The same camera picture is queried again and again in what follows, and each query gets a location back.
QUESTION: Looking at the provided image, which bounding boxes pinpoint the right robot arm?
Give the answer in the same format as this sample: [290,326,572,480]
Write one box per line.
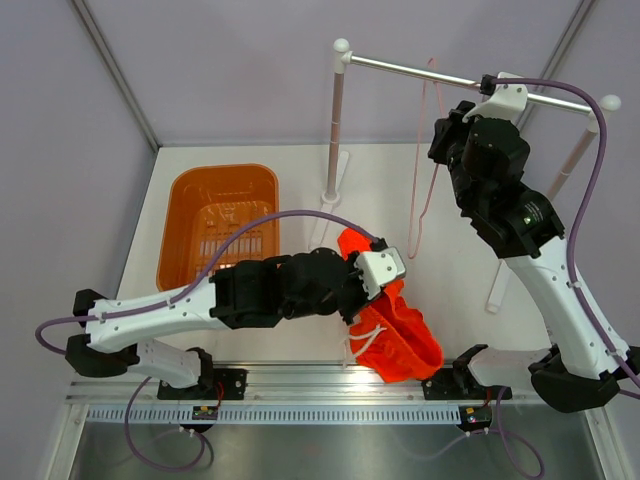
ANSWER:
[428,101,639,413]

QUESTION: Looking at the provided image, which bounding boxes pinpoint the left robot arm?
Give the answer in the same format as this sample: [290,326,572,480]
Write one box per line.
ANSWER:
[65,248,405,399]

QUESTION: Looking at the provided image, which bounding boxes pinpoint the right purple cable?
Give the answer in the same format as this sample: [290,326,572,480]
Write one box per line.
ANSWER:
[492,77,640,401]

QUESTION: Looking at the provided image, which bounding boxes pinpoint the purple cable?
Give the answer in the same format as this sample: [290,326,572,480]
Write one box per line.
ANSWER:
[34,209,389,474]
[492,77,640,401]

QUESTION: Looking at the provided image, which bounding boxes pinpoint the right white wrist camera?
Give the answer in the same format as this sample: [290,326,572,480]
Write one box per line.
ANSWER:
[463,72,528,123]

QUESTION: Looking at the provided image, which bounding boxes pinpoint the orange shorts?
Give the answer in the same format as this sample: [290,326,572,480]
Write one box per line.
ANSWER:
[335,227,445,384]

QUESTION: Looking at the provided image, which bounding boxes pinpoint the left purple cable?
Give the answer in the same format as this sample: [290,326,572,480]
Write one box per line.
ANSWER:
[34,209,389,474]

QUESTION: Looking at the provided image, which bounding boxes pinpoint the aluminium mounting rail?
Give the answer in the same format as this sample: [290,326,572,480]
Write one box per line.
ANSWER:
[64,360,611,405]

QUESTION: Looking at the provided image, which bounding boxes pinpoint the orange plastic basket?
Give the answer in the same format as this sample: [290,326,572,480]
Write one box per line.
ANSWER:
[156,164,279,291]

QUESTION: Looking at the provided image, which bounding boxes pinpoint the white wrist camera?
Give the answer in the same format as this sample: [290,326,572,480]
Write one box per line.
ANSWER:
[354,247,406,300]
[463,72,528,123]

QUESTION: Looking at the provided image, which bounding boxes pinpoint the white slotted cable duct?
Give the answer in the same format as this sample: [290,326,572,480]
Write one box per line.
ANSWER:
[86,404,461,425]

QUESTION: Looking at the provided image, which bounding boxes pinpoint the pink clothes hanger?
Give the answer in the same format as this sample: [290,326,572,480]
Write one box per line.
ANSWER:
[407,80,444,260]

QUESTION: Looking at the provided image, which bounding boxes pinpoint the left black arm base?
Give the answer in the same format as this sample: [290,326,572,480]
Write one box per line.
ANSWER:
[156,367,248,401]

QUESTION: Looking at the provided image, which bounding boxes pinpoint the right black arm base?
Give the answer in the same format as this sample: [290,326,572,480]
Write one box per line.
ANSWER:
[421,344,502,401]

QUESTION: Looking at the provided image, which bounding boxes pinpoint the silver clothes rack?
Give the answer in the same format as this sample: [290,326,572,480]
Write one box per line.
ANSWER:
[321,38,621,314]

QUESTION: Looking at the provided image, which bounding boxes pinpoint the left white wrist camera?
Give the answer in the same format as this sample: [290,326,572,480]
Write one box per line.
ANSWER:
[354,247,406,300]

